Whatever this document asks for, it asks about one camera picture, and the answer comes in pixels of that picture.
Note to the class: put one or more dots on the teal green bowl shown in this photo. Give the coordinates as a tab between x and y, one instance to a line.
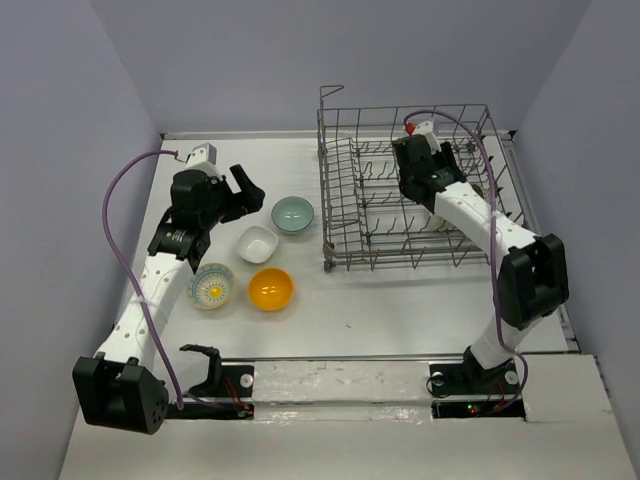
292	214

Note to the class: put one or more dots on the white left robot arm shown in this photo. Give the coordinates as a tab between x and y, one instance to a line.
129	383

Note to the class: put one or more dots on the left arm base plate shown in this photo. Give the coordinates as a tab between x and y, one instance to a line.
229	400

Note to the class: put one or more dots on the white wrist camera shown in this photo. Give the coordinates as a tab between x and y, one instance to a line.
202	158
427	129

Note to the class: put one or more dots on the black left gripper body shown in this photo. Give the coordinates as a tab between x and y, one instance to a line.
217	191

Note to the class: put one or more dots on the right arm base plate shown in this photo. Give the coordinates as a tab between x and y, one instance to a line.
493	396

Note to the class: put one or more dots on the brown patterned bowl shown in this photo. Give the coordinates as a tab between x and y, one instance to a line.
483	192

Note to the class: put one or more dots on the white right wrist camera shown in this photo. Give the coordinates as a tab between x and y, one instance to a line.
427	129

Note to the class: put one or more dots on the blue yellow patterned bowl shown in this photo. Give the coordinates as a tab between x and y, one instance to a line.
211	286

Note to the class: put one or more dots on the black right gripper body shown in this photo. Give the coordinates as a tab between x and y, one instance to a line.
446	158

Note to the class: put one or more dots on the orange yellow bowl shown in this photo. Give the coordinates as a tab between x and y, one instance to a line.
270	289

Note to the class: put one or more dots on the orange flower patterned bowl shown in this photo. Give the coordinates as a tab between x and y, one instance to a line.
445	227

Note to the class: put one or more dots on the white square bowl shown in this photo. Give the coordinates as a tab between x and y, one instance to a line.
256	244

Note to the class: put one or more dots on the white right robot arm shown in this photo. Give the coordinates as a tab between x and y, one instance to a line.
528	271

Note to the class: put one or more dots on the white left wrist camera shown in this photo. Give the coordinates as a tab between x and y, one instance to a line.
202	158

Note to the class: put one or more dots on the grey wire dish rack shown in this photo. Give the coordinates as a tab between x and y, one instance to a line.
366	221

